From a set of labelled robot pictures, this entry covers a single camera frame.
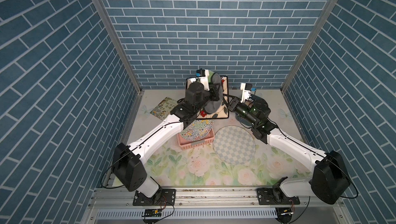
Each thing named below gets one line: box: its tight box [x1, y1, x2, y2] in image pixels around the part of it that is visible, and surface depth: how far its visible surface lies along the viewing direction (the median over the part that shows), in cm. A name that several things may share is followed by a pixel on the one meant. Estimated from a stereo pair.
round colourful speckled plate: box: [179, 119, 214, 141], surface depth 95 cm
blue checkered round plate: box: [212, 125, 256, 166], surface depth 93 cm
